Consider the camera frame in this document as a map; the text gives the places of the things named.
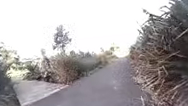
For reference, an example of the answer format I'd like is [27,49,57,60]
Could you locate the row of brown bushes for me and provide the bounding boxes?
[19,41,121,90]

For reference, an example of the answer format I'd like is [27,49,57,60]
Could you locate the tall thin tree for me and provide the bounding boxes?
[49,23,74,56]

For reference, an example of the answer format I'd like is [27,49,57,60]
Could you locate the pale concrete side path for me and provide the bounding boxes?
[11,74,71,106]

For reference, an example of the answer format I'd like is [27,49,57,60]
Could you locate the dry flax bushes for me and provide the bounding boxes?
[123,0,188,106]

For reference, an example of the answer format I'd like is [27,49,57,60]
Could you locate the grey asphalt path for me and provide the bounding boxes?
[0,55,149,106]

